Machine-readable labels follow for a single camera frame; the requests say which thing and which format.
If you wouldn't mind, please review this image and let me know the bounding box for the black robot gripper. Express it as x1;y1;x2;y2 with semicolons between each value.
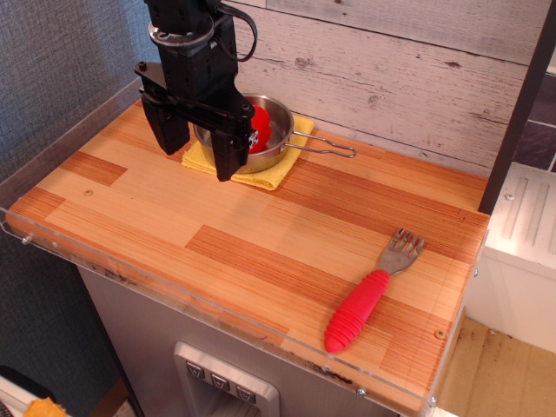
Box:
135;17;254;182

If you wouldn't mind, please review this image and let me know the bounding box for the red handled metal fork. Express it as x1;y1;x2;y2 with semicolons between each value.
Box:
324;228;426;354

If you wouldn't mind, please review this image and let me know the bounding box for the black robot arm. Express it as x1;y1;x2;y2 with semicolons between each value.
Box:
135;1;257;182

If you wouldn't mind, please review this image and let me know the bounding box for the yellow folded cloth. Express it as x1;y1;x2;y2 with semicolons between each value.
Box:
182;126;301;191

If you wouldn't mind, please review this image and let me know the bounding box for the red bell pepper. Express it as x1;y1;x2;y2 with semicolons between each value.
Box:
249;105;272;154

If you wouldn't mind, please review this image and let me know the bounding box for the clear acrylic table guard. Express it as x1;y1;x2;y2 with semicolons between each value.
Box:
1;83;488;416

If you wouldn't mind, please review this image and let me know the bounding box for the grey toy fridge cabinet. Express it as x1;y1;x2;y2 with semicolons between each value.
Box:
79;268;394;416

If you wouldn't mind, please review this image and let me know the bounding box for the silver dispenser button panel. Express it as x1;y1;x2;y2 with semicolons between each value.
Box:
174;341;281;416

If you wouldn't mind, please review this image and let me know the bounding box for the yellow object bottom left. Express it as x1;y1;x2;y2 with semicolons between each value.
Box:
23;398;68;417

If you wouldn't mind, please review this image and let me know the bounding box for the white cabinet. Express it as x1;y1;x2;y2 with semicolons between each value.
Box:
464;163;555;352

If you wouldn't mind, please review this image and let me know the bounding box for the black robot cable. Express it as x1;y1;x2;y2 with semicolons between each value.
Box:
207;0;259;63

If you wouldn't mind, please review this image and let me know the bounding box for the dark vertical post right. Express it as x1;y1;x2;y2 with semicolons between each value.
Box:
479;1;555;215

